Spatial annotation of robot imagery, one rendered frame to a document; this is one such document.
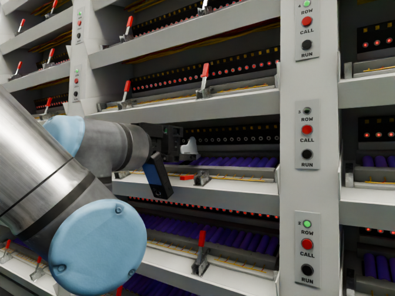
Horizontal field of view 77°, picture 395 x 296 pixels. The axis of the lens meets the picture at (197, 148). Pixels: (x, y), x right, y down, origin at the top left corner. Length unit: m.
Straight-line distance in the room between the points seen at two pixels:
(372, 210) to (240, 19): 0.44
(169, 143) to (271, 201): 0.24
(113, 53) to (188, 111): 0.34
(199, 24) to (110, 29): 0.45
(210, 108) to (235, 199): 0.20
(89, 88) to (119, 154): 0.49
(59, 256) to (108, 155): 0.20
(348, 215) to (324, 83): 0.22
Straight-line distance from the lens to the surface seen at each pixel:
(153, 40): 0.73
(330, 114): 0.48
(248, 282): 0.58
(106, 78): 0.95
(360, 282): 0.57
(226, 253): 0.63
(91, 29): 0.96
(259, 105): 0.52
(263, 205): 0.51
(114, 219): 0.26
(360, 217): 0.49
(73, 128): 0.39
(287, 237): 0.50
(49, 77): 1.12
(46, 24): 1.22
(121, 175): 0.73
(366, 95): 0.49
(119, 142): 0.43
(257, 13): 0.59
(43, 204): 0.26
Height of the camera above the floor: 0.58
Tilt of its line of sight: 3 degrees up
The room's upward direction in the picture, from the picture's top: 1 degrees clockwise
